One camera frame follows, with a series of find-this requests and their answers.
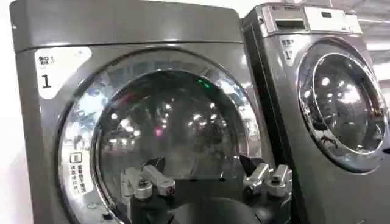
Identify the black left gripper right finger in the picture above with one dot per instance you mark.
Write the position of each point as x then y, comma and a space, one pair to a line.
262, 176

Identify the round glass dryer door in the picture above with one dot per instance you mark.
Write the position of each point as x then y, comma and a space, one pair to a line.
158, 134
342, 103

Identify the grey dryer with number label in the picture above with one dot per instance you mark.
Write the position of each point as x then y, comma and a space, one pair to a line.
134, 112

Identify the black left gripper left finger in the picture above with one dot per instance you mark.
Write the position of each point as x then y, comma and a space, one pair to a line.
157, 179

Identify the grey dryer with control panel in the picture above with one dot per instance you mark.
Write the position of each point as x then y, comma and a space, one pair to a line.
323, 121

